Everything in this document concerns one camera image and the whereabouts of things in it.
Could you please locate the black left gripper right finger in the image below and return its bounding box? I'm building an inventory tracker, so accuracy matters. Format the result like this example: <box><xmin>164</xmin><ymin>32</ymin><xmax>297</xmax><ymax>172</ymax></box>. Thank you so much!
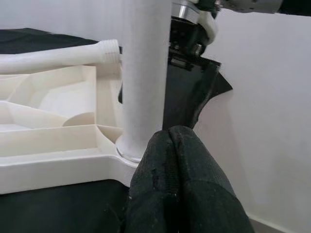
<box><xmin>169</xmin><ymin>125</ymin><xmax>256</xmax><ymax>233</ymax></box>

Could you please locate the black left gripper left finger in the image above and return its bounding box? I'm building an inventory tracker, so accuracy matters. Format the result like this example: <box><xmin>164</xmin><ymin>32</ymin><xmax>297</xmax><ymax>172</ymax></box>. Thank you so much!
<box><xmin>122</xmin><ymin>130</ymin><xmax>181</xmax><ymax>233</ymax></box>

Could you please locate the white plastic table leg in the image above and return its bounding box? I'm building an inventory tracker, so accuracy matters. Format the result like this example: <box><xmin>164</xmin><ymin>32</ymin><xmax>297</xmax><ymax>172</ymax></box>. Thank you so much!
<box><xmin>0</xmin><ymin>39</ymin><xmax>121</xmax><ymax>74</ymax></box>
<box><xmin>115</xmin><ymin>0</ymin><xmax>173</xmax><ymax>163</ymax></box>

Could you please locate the white plastic table top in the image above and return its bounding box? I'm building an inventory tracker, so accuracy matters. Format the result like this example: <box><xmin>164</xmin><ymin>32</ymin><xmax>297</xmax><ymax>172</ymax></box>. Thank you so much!
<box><xmin>0</xmin><ymin>47</ymin><xmax>144</xmax><ymax>195</ymax></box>

